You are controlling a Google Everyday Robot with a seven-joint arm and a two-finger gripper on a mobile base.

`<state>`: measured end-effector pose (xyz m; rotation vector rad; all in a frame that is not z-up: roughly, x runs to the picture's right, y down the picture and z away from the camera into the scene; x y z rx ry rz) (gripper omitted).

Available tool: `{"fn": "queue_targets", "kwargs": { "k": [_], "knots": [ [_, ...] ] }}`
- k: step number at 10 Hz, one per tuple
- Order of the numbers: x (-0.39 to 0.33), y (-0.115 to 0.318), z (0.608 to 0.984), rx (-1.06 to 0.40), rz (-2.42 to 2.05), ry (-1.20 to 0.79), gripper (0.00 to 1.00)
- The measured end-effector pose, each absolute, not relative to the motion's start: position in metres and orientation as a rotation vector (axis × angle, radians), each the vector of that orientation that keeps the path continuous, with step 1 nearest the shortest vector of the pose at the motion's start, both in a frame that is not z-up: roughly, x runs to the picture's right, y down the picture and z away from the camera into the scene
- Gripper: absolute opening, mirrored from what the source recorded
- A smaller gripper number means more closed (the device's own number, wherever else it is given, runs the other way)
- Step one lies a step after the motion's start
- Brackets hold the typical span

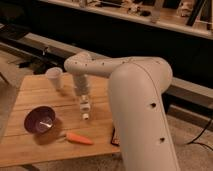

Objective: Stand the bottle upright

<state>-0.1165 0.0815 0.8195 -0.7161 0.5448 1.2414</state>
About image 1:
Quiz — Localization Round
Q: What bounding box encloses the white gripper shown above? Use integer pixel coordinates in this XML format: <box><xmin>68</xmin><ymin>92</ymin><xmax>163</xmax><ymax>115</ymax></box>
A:
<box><xmin>73</xmin><ymin>75</ymin><xmax>91</xmax><ymax>120</ymax></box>

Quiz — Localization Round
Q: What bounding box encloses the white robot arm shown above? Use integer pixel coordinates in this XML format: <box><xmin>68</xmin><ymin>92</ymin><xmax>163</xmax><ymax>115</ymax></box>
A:
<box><xmin>64</xmin><ymin>52</ymin><xmax>180</xmax><ymax>171</ymax></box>

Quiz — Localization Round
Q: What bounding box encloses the orange carrot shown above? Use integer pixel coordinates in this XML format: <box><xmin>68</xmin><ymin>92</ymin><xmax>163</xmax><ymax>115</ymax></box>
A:
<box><xmin>62</xmin><ymin>132</ymin><xmax>93</xmax><ymax>145</ymax></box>

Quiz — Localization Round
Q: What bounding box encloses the purple bowl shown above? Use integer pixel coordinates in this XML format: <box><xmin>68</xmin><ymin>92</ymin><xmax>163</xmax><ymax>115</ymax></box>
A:
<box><xmin>24</xmin><ymin>106</ymin><xmax>55</xmax><ymax>134</ymax></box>

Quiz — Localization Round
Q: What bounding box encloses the wooden table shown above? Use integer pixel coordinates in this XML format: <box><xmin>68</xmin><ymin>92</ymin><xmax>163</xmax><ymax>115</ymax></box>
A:
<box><xmin>0</xmin><ymin>74</ymin><xmax>119</xmax><ymax>167</ymax></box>

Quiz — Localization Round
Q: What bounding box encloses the long wooden shelf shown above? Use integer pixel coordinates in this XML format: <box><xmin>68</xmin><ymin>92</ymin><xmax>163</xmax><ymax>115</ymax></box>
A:
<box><xmin>40</xmin><ymin>0</ymin><xmax>213</xmax><ymax>40</ymax></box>

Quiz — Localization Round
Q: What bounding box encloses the black cable on floor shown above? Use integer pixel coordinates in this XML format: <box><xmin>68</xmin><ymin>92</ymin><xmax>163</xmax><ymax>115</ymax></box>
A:
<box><xmin>183</xmin><ymin>116</ymin><xmax>213</xmax><ymax>151</ymax></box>

